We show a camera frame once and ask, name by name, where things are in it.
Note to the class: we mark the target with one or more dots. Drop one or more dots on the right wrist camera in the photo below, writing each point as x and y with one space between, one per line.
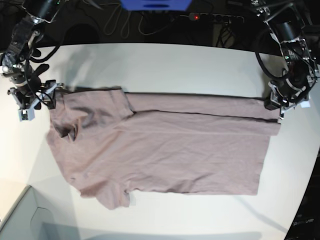
26 114

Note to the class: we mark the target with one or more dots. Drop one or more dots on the white power strip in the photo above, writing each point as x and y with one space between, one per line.
214 18

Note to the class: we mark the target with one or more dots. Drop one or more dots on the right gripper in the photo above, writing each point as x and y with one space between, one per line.
45 95

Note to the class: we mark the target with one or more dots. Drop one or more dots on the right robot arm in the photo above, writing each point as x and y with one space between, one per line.
22 63

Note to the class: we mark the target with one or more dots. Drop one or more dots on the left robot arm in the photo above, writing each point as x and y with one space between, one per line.
285 24

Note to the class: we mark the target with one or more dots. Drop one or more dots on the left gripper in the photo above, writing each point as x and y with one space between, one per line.
284 97

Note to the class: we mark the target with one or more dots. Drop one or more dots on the blue plastic bin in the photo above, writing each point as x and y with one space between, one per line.
156 5

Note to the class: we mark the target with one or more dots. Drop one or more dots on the mauve t-shirt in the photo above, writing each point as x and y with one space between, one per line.
108 143

